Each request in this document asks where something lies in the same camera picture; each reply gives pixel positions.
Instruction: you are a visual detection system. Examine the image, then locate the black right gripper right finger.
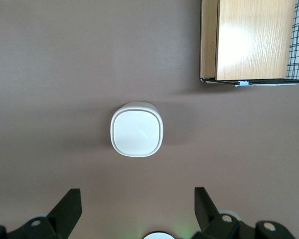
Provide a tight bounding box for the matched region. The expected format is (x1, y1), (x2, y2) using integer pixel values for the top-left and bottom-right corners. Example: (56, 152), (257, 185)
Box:
(192, 186), (256, 239)

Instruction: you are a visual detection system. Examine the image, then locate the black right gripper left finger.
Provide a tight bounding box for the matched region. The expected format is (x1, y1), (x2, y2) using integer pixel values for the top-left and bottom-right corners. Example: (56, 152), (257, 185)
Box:
(6, 188), (83, 239)

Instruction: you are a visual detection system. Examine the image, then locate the white square trash can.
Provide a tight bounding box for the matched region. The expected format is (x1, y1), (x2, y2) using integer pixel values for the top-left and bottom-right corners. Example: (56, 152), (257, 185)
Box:
(110, 101), (164, 158)

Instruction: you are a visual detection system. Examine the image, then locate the light wooden box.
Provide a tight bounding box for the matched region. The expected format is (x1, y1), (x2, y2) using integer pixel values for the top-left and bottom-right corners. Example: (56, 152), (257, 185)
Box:
(199, 0), (297, 82)

